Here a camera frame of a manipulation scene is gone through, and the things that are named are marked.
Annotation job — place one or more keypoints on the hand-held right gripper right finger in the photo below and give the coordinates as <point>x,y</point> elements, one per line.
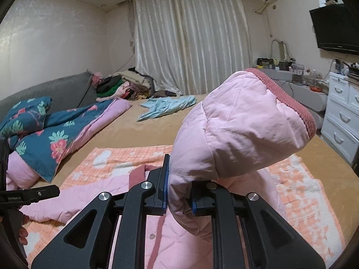
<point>194,207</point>

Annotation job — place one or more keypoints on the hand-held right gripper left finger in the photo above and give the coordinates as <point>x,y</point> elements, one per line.
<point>165,199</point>

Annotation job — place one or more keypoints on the pink quilted jacket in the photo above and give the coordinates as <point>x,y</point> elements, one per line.
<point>238,123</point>

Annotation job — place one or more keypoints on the pile of mixed clothes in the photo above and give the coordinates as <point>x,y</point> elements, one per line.
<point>131,85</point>

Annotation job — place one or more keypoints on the person's left hand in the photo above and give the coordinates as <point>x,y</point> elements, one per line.
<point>23,234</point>

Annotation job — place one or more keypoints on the bed with tan sheet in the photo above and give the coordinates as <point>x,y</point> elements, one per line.
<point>134,134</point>

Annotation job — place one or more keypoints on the teal floral quilt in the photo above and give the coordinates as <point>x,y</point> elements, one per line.
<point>70,129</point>

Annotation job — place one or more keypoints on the teal floral pillow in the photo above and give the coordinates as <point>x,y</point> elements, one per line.
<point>25,115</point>

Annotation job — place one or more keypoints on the light blue garment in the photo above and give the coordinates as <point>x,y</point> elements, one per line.
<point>165,106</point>

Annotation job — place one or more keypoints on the grey padded headboard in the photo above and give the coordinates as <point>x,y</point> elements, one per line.
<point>56,89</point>

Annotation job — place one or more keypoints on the orange checked fleece blanket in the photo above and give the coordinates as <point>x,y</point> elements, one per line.
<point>308,201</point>

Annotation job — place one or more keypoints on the grey curved dressing table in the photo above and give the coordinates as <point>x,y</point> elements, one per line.
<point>305,98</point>

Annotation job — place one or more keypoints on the white striped curtain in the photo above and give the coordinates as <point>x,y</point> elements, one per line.
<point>190,42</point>

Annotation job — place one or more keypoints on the clutter of small bottles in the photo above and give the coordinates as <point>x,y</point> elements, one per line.
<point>291,68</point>

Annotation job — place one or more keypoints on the white drawer cabinet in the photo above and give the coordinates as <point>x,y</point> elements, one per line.
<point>340,109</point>

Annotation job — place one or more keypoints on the clutter on drawer cabinet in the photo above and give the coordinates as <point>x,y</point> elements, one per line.
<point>347,67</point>

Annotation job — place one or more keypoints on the black wall television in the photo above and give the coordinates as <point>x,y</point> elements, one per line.
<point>336,28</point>

